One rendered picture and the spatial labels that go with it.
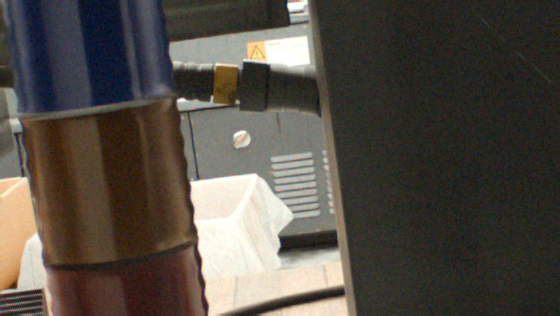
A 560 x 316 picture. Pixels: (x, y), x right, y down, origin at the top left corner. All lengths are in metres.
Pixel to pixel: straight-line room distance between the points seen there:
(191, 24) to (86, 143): 0.23
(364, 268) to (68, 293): 0.22
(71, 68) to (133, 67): 0.01
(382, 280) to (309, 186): 4.56
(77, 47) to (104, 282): 0.05
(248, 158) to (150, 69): 4.78
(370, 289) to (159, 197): 0.22
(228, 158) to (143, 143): 4.78
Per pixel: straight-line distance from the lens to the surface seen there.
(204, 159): 5.07
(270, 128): 5.03
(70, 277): 0.29
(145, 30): 0.28
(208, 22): 0.50
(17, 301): 0.86
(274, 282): 1.13
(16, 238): 3.16
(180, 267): 0.29
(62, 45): 0.28
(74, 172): 0.28
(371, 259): 0.49
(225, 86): 0.62
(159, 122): 0.29
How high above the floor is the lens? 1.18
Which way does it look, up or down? 9 degrees down
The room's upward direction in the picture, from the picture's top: 8 degrees counter-clockwise
